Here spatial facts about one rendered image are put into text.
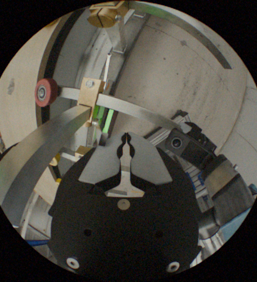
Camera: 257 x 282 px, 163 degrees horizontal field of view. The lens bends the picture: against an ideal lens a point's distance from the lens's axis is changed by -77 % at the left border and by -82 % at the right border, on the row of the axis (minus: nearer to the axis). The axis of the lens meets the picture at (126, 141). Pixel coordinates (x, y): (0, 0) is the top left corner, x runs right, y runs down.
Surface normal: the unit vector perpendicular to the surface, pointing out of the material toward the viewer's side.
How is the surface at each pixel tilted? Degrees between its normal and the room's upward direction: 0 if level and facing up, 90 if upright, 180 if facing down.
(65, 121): 90
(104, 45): 0
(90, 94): 0
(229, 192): 90
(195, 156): 31
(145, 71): 0
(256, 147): 90
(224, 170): 90
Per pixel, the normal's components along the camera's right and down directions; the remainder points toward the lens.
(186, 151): -0.47, 0.29
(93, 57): 0.00, 0.55
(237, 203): -0.74, -0.57
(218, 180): -0.91, -0.34
